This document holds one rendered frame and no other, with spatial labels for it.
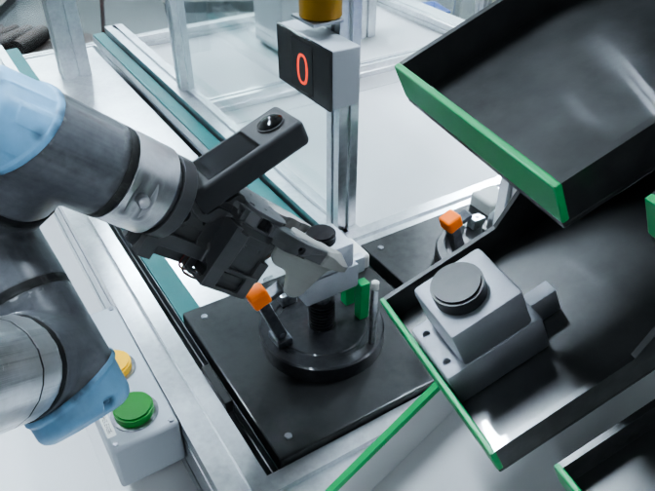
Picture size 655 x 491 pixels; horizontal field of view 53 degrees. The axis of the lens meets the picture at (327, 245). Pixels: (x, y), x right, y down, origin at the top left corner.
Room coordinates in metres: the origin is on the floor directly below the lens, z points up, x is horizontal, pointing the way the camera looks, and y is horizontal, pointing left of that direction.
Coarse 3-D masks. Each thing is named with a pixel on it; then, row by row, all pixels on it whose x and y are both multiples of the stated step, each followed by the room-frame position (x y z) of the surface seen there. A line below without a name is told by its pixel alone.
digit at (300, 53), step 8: (296, 40) 0.75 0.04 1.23; (296, 48) 0.76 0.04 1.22; (304, 48) 0.74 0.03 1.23; (296, 56) 0.76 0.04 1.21; (304, 56) 0.74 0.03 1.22; (296, 64) 0.76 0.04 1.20; (304, 64) 0.74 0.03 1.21; (296, 72) 0.76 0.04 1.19; (304, 72) 0.74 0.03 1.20; (296, 80) 0.76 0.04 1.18; (304, 80) 0.74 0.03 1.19; (312, 80) 0.73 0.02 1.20; (304, 88) 0.74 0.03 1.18; (312, 88) 0.73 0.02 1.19; (312, 96) 0.73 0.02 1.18
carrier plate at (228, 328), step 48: (384, 288) 0.62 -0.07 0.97; (192, 336) 0.55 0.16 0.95; (240, 336) 0.53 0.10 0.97; (384, 336) 0.53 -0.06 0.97; (240, 384) 0.46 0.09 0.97; (288, 384) 0.46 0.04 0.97; (336, 384) 0.46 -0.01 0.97; (384, 384) 0.46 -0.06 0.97; (288, 432) 0.40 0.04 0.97; (336, 432) 0.40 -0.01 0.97
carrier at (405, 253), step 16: (480, 192) 0.81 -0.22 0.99; (496, 192) 0.81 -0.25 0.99; (464, 208) 0.80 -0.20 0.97; (480, 208) 0.79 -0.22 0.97; (416, 224) 0.76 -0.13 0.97; (432, 224) 0.76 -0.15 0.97; (464, 224) 0.71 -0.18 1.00; (480, 224) 0.72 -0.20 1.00; (384, 240) 0.72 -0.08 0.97; (400, 240) 0.72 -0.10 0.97; (416, 240) 0.72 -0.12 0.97; (432, 240) 0.72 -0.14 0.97; (448, 240) 0.70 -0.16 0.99; (464, 240) 0.69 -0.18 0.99; (384, 256) 0.68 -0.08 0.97; (400, 256) 0.68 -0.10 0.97; (416, 256) 0.68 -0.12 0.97; (432, 256) 0.68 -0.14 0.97; (384, 272) 0.66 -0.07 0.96; (400, 272) 0.65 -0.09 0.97; (416, 272) 0.65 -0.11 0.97
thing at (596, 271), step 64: (640, 192) 0.37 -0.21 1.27; (448, 256) 0.34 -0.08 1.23; (512, 256) 0.35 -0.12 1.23; (576, 256) 0.33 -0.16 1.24; (640, 256) 0.32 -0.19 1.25; (576, 320) 0.29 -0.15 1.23; (640, 320) 0.27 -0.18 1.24; (512, 384) 0.26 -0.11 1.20; (576, 384) 0.25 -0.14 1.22; (512, 448) 0.21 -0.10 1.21
